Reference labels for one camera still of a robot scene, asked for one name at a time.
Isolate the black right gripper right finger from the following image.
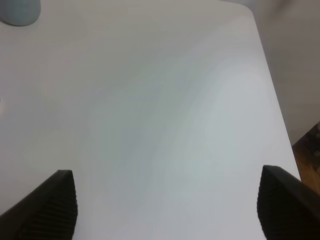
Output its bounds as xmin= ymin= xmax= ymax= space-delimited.
xmin=256 ymin=165 xmax=320 ymax=240

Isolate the teal plastic cup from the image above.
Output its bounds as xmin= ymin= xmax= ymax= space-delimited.
xmin=0 ymin=0 xmax=41 ymax=27

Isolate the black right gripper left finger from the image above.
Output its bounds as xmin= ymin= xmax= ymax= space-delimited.
xmin=0 ymin=170 xmax=78 ymax=240

